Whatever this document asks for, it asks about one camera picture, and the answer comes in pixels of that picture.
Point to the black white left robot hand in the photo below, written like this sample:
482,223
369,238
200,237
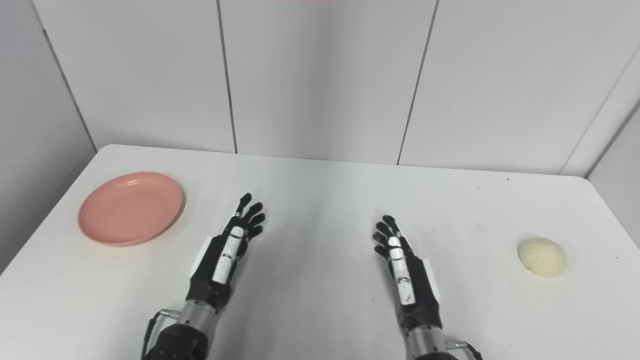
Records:
225,257

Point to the pink round plate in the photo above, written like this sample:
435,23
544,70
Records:
131,207

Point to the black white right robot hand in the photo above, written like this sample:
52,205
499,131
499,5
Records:
404,272

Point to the white steamed bun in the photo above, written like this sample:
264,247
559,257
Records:
542,257

